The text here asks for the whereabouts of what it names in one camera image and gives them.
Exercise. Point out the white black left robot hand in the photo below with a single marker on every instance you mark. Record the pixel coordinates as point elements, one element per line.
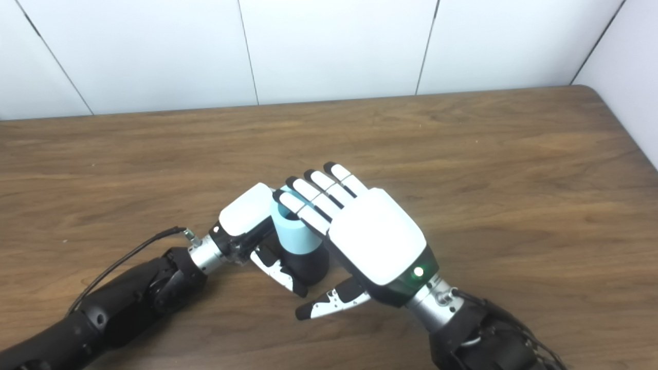
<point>247,208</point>

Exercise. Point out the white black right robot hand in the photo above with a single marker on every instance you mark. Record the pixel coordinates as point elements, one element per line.
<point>378,236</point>

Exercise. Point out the black flared nozzle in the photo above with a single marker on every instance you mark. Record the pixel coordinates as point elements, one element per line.
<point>308,267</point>

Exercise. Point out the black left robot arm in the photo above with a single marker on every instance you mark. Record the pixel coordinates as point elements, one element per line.
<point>118,303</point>

